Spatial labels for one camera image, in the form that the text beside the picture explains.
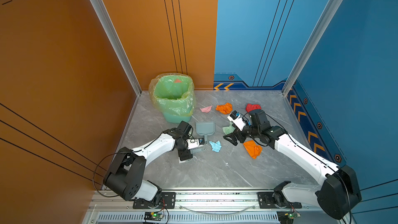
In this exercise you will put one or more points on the left green circuit board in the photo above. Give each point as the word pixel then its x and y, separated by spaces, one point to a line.
pixel 153 217

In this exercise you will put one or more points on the orange paper ball near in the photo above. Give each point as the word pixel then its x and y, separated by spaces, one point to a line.
pixel 253 149

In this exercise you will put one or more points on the red paper ball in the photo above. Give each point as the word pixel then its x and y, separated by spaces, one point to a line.
pixel 252 107

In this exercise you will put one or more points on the grey-blue hand brush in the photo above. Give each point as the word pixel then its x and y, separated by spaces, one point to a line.
pixel 197 151

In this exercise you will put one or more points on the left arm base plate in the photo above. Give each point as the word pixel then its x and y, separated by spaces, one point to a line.
pixel 168 199

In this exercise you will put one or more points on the light blue paper scrap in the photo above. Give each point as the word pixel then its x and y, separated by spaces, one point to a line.
pixel 216 146

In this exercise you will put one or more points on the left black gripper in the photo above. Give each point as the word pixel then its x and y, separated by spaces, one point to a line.
pixel 185 155

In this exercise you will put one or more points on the aluminium corner post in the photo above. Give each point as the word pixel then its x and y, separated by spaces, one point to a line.
pixel 109 28
pixel 323 22

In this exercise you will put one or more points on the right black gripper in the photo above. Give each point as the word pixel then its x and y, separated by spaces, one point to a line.
pixel 237 132

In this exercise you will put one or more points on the green circuit board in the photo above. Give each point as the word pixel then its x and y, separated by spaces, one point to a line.
pixel 153 217
pixel 288 217

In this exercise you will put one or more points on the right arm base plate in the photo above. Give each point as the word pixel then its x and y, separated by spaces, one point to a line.
pixel 264 199

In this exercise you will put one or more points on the right green circuit board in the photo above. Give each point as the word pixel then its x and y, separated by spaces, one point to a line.
pixel 288 217

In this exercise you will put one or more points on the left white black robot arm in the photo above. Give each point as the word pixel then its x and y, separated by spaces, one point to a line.
pixel 126 172

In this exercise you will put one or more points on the green plastic trash bin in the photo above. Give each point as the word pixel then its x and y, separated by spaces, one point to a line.
pixel 174 105

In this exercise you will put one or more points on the small light green paper scrap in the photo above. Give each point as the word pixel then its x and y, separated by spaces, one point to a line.
pixel 229 129

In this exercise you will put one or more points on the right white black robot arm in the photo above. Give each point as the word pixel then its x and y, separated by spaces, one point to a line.
pixel 337 190

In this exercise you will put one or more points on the right aluminium corner post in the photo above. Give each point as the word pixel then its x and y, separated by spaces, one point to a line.
pixel 323 22

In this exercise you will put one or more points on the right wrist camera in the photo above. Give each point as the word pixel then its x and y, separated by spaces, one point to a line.
pixel 238 120

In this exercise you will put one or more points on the orange paper ball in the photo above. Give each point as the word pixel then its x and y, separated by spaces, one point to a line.
pixel 253 149
pixel 225 109

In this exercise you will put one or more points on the pink paper scrap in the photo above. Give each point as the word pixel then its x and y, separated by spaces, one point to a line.
pixel 206 109

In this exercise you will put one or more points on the grey-blue plastic dustpan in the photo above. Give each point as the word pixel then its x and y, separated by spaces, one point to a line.
pixel 205 129

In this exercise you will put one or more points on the orange paper ball far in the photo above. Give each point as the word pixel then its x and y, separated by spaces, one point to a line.
pixel 225 109

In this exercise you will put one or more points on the yellow translucent bin liner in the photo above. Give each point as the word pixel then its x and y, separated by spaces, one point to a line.
pixel 186 99

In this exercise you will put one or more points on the aluminium front rail frame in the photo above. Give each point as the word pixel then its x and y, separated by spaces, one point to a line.
pixel 203 206

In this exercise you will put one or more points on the left aluminium corner post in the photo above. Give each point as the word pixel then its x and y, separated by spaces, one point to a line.
pixel 109 28

